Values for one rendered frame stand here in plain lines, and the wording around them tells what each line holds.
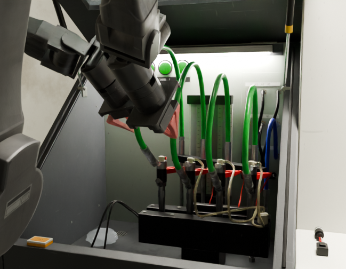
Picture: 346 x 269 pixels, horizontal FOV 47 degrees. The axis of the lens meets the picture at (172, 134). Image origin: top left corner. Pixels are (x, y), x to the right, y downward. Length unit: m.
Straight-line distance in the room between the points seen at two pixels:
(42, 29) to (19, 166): 0.53
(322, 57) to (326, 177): 0.29
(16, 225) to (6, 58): 0.14
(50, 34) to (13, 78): 0.51
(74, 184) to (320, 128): 0.74
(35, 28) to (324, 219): 0.76
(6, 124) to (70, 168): 0.96
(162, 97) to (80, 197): 0.73
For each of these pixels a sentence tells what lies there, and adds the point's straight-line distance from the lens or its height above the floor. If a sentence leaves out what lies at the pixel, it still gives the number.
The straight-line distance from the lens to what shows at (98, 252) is 0.93.
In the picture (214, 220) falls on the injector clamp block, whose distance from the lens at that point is 1.03.
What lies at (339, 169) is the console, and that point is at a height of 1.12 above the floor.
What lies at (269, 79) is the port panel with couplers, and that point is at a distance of 1.28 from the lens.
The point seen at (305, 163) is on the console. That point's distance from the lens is 1.01.
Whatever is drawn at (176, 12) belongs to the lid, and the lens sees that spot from 1.23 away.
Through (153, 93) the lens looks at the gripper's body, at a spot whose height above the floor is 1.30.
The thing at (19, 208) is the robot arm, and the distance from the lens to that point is 0.34.
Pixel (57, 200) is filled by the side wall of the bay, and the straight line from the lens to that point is 1.21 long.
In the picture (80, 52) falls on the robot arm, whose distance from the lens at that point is 0.79.
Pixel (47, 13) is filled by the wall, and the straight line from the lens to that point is 3.14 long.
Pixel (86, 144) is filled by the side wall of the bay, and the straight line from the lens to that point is 1.33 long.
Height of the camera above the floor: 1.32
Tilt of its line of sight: 7 degrees down
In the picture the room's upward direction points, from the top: straight up
